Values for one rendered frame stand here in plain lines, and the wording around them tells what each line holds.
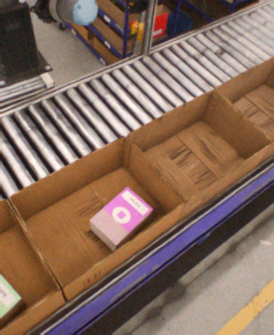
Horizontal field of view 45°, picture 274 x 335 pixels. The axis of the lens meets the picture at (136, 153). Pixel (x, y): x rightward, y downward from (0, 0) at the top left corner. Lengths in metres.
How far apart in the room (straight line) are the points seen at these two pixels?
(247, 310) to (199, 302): 0.26
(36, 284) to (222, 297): 1.22
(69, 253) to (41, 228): 0.12
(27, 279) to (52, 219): 0.19
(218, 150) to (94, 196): 0.50
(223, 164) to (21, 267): 0.76
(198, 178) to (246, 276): 1.01
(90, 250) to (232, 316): 1.15
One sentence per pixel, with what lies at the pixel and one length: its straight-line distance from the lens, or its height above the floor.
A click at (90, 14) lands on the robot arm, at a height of 1.23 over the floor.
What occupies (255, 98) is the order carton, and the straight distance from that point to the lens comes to 1.54.
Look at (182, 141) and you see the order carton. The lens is 1.28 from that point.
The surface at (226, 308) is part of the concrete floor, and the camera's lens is 2.02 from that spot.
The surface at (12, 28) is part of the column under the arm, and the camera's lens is 1.58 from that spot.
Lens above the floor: 1.88
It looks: 54 degrees down
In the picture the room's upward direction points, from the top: 9 degrees clockwise
